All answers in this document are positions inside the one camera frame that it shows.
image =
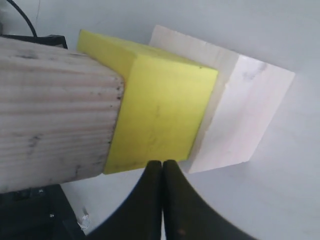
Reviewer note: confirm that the large pale wooden cube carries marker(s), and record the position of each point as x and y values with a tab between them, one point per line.
246	96

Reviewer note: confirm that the yellow cube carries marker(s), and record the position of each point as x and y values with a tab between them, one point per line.
163	104

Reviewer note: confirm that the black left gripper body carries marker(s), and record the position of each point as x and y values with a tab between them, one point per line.
33	205

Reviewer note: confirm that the medium brown wooden cube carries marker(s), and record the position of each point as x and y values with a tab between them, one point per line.
88	98

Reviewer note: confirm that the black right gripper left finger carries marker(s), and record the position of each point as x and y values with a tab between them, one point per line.
139	217

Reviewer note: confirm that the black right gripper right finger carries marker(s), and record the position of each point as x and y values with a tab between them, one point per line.
187	216

